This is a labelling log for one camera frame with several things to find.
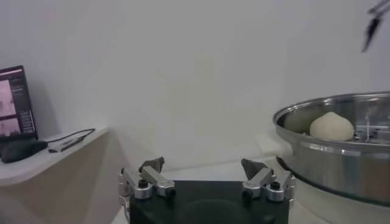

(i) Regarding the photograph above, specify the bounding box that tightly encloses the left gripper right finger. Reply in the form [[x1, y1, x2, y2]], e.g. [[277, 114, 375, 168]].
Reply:
[[240, 158, 296, 202]]

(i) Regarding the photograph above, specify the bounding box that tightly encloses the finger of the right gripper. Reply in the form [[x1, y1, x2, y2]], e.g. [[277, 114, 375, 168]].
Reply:
[[361, 0, 390, 54]]

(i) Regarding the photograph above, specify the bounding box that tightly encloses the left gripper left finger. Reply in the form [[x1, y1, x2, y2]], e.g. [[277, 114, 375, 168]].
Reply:
[[118, 156, 176, 200]]

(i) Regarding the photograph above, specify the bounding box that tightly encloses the white steamed baozi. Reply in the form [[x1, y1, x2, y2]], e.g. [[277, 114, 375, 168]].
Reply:
[[309, 111, 356, 142]]

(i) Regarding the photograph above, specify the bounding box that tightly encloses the steel perforated steamer basket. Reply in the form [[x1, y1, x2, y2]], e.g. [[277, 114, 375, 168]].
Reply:
[[272, 91, 390, 208]]

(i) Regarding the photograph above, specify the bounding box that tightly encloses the grey usb hub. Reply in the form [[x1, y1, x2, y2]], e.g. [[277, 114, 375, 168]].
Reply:
[[48, 136, 85, 153]]

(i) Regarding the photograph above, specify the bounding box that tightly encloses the white side table with mouse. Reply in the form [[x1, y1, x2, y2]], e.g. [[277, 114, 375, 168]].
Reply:
[[0, 127, 129, 224]]

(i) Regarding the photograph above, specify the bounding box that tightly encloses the black computer mouse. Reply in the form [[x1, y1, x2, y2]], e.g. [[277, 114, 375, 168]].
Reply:
[[0, 139, 49, 164]]

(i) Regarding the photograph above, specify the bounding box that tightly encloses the black usb hub cable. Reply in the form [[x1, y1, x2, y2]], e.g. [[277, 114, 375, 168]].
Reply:
[[45, 127, 96, 144]]

